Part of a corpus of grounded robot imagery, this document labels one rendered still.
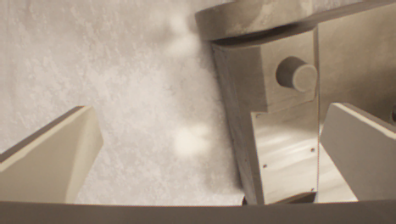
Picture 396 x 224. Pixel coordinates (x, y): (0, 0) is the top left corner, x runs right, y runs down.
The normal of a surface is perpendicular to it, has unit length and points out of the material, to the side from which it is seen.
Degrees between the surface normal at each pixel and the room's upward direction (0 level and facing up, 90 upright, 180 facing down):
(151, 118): 0
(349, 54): 0
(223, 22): 49
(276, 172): 0
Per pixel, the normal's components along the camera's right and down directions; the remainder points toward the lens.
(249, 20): -0.25, 0.50
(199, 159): 0.15, 0.39
